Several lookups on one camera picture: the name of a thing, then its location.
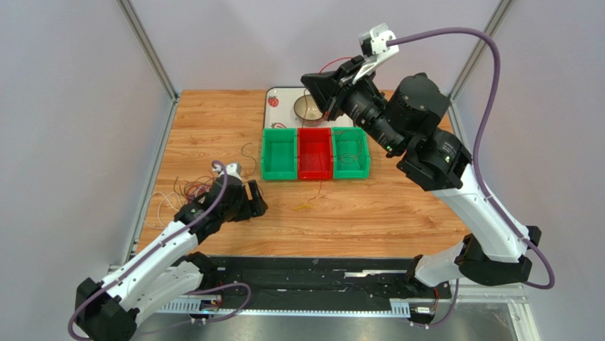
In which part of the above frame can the brown wire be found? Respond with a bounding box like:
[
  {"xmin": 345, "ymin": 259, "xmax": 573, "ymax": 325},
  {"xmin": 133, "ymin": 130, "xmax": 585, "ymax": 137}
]
[{"xmin": 336, "ymin": 129, "xmax": 366, "ymax": 166}]

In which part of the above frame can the yellow wire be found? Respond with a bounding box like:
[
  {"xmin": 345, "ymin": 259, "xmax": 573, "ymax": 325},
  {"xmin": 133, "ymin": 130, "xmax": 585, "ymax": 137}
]
[{"xmin": 292, "ymin": 182, "xmax": 325, "ymax": 212}]

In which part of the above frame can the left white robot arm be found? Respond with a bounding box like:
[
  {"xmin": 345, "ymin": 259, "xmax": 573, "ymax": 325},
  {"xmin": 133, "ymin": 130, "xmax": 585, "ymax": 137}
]
[{"xmin": 67, "ymin": 175, "xmax": 268, "ymax": 340}]

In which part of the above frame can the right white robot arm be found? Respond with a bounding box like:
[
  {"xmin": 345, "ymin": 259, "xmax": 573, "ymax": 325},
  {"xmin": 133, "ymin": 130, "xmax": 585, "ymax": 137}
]
[{"xmin": 301, "ymin": 56, "xmax": 541, "ymax": 291}]

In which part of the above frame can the beige ceramic bowl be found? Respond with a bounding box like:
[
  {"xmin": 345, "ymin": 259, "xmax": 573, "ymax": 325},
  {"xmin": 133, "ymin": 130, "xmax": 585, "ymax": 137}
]
[{"xmin": 293, "ymin": 94, "xmax": 325, "ymax": 126}]

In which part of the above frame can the white strawberry tray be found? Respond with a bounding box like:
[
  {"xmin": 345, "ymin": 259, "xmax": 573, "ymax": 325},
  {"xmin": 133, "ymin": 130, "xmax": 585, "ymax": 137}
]
[{"xmin": 263, "ymin": 87, "xmax": 354, "ymax": 129}]

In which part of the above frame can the red plastic bin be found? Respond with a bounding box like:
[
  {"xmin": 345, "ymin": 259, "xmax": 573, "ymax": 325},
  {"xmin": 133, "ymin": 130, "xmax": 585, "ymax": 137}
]
[{"xmin": 297, "ymin": 128, "xmax": 334, "ymax": 180}]

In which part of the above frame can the right green plastic bin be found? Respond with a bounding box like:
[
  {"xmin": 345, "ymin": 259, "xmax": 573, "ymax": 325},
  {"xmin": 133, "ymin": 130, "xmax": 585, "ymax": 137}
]
[{"xmin": 332, "ymin": 127, "xmax": 371, "ymax": 180}]

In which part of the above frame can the green plastic bin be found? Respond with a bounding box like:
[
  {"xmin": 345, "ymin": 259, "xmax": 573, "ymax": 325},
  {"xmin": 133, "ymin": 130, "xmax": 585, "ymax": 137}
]
[
  {"xmin": 261, "ymin": 128, "xmax": 298, "ymax": 181},
  {"xmin": 332, "ymin": 127, "xmax": 371, "ymax": 180}
]

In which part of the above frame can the left green plastic bin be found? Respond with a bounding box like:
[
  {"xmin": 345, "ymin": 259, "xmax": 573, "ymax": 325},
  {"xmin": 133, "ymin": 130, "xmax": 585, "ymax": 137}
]
[{"xmin": 261, "ymin": 128, "xmax": 298, "ymax": 181}]

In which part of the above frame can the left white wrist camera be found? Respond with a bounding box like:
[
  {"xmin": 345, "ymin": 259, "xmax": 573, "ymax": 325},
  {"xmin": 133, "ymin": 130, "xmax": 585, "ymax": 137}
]
[{"xmin": 220, "ymin": 162, "xmax": 242, "ymax": 183}]

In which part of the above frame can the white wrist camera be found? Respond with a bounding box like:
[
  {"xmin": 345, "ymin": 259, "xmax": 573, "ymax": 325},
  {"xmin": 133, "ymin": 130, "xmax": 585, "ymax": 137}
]
[
  {"xmin": 220, "ymin": 162, "xmax": 242, "ymax": 183},
  {"xmin": 352, "ymin": 23, "xmax": 399, "ymax": 84}
]

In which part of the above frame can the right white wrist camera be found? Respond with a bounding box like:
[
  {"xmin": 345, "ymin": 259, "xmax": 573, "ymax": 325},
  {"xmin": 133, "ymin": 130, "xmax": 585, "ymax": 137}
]
[{"xmin": 352, "ymin": 23, "xmax": 399, "ymax": 84}]

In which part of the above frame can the white wire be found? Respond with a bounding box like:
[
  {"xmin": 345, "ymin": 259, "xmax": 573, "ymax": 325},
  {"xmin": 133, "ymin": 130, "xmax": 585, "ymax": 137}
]
[{"xmin": 141, "ymin": 191, "xmax": 183, "ymax": 231}]

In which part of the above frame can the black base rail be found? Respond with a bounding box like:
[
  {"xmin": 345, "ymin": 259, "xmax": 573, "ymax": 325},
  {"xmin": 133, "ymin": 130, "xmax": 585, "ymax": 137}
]
[{"xmin": 158, "ymin": 255, "xmax": 452, "ymax": 313}]

